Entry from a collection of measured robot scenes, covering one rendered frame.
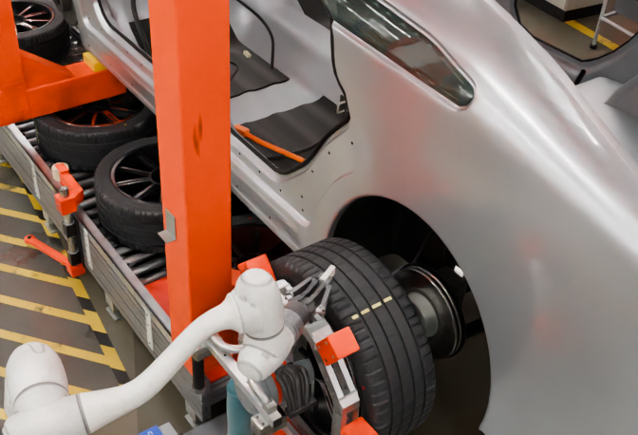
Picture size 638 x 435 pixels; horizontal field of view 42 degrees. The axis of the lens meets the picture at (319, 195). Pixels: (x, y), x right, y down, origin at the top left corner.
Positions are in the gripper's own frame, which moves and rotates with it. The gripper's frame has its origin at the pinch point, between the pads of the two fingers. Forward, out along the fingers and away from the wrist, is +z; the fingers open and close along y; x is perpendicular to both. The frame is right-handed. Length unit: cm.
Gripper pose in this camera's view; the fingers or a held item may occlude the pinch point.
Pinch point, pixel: (327, 275)
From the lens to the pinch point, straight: 238.9
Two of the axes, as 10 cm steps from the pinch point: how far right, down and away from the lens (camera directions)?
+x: 0.7, -7.9, -6.1
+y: 8.7, 3.4, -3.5
